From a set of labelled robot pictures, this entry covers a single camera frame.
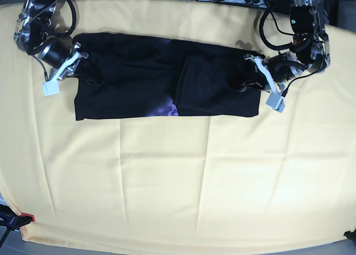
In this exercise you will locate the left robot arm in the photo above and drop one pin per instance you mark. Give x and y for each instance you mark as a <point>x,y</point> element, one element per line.
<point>307,54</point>

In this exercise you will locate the black box on desk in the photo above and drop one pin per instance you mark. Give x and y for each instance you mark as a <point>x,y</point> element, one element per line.
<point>282,7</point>

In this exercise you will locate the black red table clamp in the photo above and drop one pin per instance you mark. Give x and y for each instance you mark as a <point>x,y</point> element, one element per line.
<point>12,221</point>

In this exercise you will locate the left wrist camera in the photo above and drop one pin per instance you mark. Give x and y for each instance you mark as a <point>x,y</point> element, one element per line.
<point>276,102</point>

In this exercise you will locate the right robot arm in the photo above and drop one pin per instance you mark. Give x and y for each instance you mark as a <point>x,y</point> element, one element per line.
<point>35,36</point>

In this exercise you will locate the black clamp at corner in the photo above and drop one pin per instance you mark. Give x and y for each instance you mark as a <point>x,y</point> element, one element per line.
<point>351,236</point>

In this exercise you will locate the dark navy T-shirt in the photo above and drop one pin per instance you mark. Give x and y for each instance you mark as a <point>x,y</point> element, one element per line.
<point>127,76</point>

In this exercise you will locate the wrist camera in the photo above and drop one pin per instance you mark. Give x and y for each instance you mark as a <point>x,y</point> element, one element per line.
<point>276,102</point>
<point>51,88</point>

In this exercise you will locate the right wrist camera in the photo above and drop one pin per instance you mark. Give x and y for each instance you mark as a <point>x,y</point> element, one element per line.
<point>51,88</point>

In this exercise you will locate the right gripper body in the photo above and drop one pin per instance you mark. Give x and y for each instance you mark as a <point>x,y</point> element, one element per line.
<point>55,53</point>

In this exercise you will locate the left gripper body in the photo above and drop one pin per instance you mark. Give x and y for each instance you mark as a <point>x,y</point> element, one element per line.
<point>283,68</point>

